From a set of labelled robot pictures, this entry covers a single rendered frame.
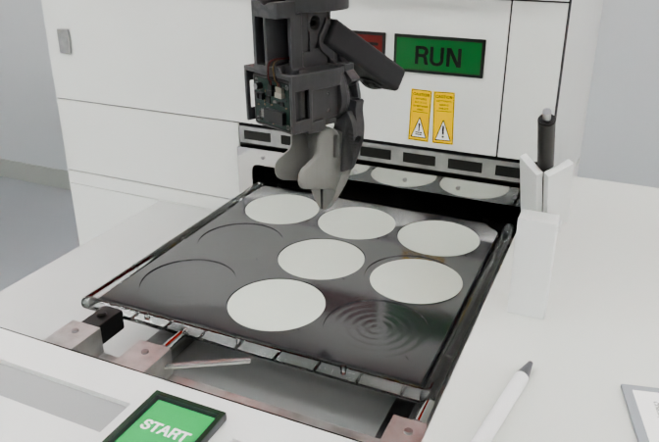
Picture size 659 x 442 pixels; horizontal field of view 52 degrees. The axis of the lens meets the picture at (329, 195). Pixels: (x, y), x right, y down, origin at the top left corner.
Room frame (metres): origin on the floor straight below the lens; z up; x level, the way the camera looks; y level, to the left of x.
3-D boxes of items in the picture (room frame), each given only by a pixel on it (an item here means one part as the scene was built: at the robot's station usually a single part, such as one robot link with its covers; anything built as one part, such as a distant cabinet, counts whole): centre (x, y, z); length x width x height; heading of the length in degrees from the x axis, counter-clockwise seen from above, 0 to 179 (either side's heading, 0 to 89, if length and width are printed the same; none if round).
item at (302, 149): (0.64, 0.03, 1.03); 0.06 x 0.03 x 0.09; 131
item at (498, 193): (0.89, -0.06, 0.89); 0.44 x 0.02 x 0.10; 66
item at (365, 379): (0.53, 0.08, 0.90); 0.38 x 0.01 x 0.01; 66
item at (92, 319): (0.56, 0.22, 0.90); 0.04 x 0.02 x 0.03; 156
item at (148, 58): (0.98, 0.09, 1.02); 0.81 x 0.03 x 0.40; 66
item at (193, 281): (0.69, 0.01, 0.90); 0.34 x 0.34 x 0.01; 66
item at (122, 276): (0.77, 0.18, 0.90); 0.37 x 0.01 x 0.01; 156
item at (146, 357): (0.48, 0.17, 0.89); 0.08 x 0.03 x 0.03; 156
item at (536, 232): (0.49, -0.17, 1.03); 0.06 x 0.04 x 0.13; 156
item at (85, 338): (0.51, 0.25, 0.89); 0.08 x 0.03 x 0.03; 156
